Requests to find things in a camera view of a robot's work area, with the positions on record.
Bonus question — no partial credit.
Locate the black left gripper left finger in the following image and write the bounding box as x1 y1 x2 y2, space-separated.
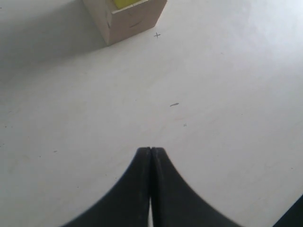
64 148 152 227

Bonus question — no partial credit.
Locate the large wooden cube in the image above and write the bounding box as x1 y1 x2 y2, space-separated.
83 0 167 45

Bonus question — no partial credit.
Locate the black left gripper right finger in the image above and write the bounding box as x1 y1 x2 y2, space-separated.
150 148 239 227

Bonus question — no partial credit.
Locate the yellow cube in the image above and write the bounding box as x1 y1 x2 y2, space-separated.
113 0 140 9

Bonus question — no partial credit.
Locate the dark object at table edge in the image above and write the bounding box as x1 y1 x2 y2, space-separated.
273 196 303 227

